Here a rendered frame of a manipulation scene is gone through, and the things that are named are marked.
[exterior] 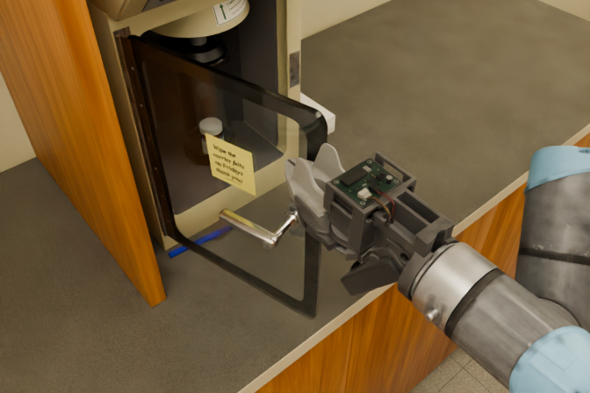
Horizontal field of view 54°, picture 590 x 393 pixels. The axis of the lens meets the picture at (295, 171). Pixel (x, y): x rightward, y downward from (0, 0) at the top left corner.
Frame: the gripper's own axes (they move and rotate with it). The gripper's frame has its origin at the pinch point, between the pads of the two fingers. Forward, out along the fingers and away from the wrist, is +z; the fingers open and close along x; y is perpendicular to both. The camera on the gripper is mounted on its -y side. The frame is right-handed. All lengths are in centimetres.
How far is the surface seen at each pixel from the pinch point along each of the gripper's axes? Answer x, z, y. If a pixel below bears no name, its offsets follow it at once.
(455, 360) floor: -71, 1, -131
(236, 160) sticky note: 1.1, 10.4, -5.0
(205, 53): -10.7, 35.5, -6.0
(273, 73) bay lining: -22.0, 32.1, -12.8
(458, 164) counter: -53, 9, -37
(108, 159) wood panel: 14.1, 19.9, -3.9
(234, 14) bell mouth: -13.9, 31.0, 1.9
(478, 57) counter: -90, 32, -37
